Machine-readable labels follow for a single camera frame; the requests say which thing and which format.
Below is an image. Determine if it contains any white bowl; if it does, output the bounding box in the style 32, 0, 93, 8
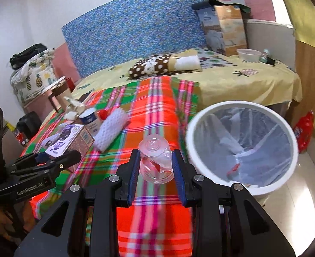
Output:
236, 49, 262, 63

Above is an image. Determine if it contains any brown polka dot pillow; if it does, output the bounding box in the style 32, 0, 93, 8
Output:
128, 54, 203, 79

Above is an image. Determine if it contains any brown cardboard box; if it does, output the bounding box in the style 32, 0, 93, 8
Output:
192, 0, 250, 57

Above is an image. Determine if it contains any plaid blanket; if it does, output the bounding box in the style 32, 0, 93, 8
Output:
21, 76, 201, 257

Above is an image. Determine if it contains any purple printed carton box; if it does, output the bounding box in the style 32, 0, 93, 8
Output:
44, 124, 95, 173

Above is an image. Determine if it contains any red white wrapper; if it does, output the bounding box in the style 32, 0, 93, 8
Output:
227, 163, 241, 178

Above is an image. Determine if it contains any white blue can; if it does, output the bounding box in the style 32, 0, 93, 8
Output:
79, 108, 103, 133

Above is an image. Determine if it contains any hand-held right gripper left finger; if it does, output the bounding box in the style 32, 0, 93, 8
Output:
14, 148, 142, 257

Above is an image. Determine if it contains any white folded towel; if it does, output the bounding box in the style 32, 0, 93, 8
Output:
175, 55, 201, 69

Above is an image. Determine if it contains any white foam net sleeve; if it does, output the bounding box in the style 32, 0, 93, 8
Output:
93, 108, 128, 152

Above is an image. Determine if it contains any yellow printed bedsheet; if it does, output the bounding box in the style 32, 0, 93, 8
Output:
41, 47, 303, 129

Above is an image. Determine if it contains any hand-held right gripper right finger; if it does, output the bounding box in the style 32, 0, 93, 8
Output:
171, 149, 303, 257

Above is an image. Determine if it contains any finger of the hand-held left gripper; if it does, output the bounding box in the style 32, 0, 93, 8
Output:
6, 150, 82, 178
19, 151, 56, 166

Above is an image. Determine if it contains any clear plastic cup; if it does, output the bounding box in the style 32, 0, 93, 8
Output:
138, 136, 174, 185

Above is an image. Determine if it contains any black bag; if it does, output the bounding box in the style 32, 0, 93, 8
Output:
10, 43, 48, 69

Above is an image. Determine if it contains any pineapple print bedding bundle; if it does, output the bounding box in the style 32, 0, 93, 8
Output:
10, 49, 59, 105

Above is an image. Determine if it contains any white round bin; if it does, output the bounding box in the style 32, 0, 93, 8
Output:
186, 101, 299, 196

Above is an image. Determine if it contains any clear bin liner bag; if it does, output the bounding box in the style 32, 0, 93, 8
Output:
193, 107, 290, 188

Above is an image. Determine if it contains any white cabinet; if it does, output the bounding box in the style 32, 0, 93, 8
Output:
243, 19, 294, 71

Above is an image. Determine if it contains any red plastic bag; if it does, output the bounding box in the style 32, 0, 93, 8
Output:
294, 111, 315, 154

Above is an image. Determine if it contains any wooden panel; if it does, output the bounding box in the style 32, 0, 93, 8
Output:
289, 39, 315, 129

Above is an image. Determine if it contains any yellow curtain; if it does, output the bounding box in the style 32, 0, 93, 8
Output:
279, 0, 315, 140

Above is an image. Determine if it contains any dark flat object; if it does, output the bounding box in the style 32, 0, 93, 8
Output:
77, 91, 94, 103

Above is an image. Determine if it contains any pink stool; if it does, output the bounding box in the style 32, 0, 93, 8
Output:
43, 76, 75, 110

